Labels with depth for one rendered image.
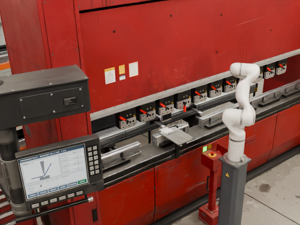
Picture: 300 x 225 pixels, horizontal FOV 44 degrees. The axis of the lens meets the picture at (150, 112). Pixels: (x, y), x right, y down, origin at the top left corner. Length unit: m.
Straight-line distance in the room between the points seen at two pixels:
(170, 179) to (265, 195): 1.27
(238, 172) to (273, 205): 1.32
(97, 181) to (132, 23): 1.20
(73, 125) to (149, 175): 1.02
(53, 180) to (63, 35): 0.85
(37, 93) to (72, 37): 0.56
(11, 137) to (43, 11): 0.73
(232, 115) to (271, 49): 1.45
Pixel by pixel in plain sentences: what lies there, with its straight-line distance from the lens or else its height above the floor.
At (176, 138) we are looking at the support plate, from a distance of 3.22.
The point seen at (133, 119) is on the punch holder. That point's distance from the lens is 3.03.
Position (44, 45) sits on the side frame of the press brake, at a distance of 2.27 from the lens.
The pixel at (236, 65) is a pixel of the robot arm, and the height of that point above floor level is 1.68.
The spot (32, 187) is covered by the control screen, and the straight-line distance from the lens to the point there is 2.13.
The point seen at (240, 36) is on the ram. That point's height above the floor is 1.71.
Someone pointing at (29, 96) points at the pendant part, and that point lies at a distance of 1.91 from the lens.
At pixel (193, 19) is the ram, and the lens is 3.16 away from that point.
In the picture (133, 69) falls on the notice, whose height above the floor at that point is 1.66.
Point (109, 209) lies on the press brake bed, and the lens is 3.20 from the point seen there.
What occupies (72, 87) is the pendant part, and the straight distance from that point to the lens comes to 1.94.
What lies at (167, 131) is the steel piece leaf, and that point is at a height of 1.00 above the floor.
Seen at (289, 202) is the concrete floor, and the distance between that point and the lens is 4.30.
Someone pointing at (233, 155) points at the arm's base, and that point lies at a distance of 2.91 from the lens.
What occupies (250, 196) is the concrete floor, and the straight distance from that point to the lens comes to 4.27.
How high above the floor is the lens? 2.62
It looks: 26 degrees down
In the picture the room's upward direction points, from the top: 2 degrees counter-clockwise
